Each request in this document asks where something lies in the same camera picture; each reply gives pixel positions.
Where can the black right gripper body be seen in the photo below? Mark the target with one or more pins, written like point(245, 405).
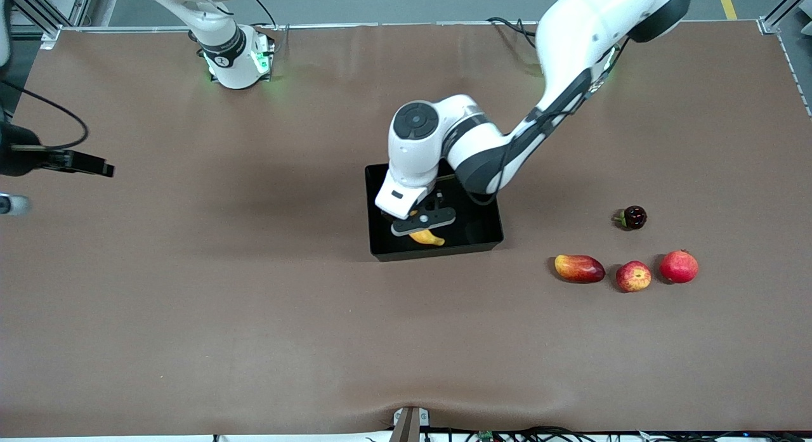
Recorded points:
point(18, 151)

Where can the yellow banana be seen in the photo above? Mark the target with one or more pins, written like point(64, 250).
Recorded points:
point(428, 239)

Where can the black rectangular plastic box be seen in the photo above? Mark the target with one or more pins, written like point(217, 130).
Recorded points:
point(476, 233)

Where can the red yellow apple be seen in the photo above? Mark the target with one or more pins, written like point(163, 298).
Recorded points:
point(634, 276)

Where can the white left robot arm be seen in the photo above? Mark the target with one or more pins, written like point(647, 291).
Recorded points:
point(571, 42)

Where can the red yellow mango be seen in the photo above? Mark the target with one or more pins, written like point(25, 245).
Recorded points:
point(578, 269)

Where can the dark purple mangosteen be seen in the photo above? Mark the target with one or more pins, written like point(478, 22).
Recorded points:
point(634, 217)

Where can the brown table mat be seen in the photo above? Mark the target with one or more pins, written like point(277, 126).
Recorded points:
point(254, 315)

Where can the red pomegranate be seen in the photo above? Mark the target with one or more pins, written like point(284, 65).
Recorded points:
point(679, 267)

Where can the aluminium frame post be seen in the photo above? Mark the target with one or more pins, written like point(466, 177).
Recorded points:
point(771, 23)
point(51, 36)

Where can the silver table edge rail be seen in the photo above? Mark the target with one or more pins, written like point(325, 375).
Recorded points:
point(380, 25)

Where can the metal table clamp bracket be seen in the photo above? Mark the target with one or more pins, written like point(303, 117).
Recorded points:
point(406, 429)

